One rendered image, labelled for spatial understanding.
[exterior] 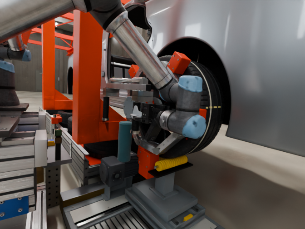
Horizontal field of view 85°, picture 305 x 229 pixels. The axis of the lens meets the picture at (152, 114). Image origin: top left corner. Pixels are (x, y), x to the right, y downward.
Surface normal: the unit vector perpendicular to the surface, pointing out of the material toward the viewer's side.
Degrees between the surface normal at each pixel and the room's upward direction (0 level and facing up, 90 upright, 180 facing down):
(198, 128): 90
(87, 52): 90
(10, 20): 123
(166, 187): 90
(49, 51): 90
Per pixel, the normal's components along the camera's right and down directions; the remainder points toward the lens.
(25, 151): 0.54, 0.15
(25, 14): 0.55, 0.68
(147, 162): -0.77, 0.03
